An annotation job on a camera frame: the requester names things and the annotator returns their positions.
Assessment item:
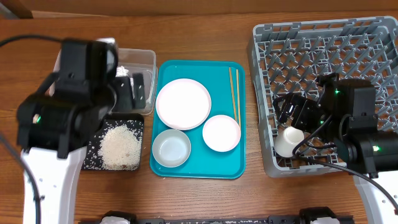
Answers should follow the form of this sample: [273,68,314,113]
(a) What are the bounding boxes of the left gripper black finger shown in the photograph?
[132,73,146,109]
[113,77,133,113]

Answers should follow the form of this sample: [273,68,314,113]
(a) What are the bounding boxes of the white tissue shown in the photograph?
[116,66,129,77]

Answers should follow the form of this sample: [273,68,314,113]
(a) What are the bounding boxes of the white cup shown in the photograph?
[274,126,304,157]

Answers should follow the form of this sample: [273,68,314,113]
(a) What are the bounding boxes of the wooden chopstick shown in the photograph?
[228,67,238,122]
[236,69,241,128]

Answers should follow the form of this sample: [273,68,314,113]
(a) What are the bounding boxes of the white round plate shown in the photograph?
[155,78,211,131]

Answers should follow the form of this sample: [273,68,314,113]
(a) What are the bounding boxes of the white bowl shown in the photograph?
[202,115,241,152]

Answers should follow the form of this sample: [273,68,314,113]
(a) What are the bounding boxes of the grey bowl of rice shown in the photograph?
[152,129,191,168]

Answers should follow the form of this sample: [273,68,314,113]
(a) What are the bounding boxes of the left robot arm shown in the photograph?
[17,38,144,223]

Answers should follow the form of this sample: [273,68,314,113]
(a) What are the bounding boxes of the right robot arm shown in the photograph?
[272,73,397,223]

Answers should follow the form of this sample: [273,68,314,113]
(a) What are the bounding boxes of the grey dishwasher rack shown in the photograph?
[248,16,397,177]

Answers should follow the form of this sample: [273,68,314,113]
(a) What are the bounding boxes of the clear plastic bin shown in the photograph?
[49,45,157,116]

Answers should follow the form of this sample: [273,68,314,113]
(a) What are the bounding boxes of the black tray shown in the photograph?
[82,114,144,171]

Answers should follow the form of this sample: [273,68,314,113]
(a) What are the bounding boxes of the spilled rice pile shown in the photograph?
[98,124,142,170]

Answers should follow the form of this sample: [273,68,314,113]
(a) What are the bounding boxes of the teal plastic tray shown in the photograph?
[149,60,246,179]

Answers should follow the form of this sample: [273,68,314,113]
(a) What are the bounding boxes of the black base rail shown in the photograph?
[79,207,355,224]

